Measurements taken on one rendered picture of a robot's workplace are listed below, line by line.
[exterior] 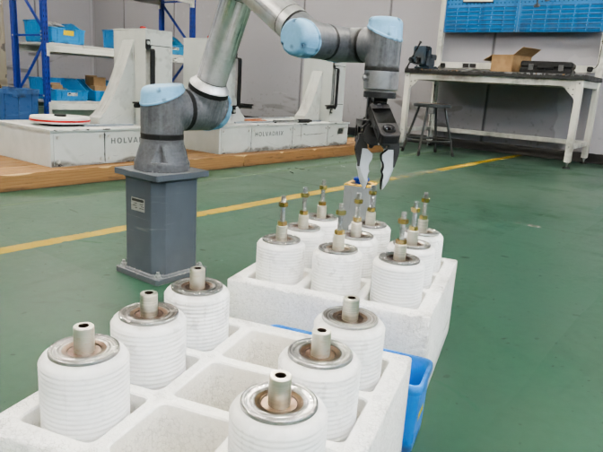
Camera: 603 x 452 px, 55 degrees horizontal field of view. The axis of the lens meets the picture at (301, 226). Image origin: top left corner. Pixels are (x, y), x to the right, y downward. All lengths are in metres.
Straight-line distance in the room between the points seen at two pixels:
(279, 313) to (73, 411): 0.52
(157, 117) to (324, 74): 3.35
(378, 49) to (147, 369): 0.81
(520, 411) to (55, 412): 0.80
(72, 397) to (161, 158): 1.02
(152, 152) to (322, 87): 3.36
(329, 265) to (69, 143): 2.24
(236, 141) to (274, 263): 2.81
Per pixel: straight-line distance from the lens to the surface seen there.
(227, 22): 1.60
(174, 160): 1.59
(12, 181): 2.93
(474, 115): 6.31
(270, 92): 7.76
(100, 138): 3.22
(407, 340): 1.04
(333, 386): 0.65
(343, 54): 1.31
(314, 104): 4.79
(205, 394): 0.82
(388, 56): 1.27
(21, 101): 5.61
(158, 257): 1.62
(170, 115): 1.59
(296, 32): 1.22
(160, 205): 1.58
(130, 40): 3.56
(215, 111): 1.67
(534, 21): 6.06
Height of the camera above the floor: 0.55
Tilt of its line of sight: 14 degrees down
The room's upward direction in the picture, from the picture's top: 4 degrees clockwise
